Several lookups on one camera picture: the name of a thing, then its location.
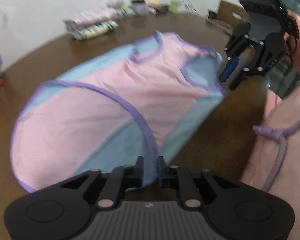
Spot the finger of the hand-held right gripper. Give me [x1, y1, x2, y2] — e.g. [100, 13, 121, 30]
[219, 35, 250, 83]
[229, 42, 279, 92]

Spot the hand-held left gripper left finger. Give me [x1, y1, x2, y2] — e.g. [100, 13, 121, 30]
[61, 156, 144, 209]

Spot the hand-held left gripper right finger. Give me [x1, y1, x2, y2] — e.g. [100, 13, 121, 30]
[157, 156, 240, 209]

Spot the pink and blue sleeveless top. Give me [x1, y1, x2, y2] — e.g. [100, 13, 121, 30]
[11, 31, 227, 193]

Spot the cardboard box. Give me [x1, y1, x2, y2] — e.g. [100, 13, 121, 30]
[216, 0, 249, 32]

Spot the green spray bottle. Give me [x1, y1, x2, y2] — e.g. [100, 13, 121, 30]
[170, 0, 182, 14]

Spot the grey tin box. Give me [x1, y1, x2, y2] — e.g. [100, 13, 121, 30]
[130, 0, 149, 14]

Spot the white green-flowered folded cloth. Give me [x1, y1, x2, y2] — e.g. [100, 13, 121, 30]
[66, 20, 119, 41]

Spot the purple drawstring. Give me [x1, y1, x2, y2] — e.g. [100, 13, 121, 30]
[253, 112, 300, 193]

